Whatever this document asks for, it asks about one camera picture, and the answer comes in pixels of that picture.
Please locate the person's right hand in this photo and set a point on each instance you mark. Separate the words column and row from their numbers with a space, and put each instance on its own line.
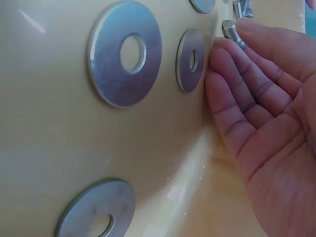
column 276, row 138

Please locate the person's right thumb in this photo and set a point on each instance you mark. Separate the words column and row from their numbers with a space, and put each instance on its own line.
column 276, row 39

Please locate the silver threaded bolt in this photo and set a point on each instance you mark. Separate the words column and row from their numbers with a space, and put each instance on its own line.
column 230, row 30
column 247, row 7
column 237, row 8

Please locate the small silver flat washer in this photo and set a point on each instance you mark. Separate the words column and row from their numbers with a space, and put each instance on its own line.
column 186, row 71

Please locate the large silver flat washer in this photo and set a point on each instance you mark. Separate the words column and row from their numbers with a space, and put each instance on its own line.
column 108, row 74
column 84, row 209

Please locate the beige plastic tray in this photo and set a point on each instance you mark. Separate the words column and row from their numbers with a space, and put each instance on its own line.
column 49, row 138

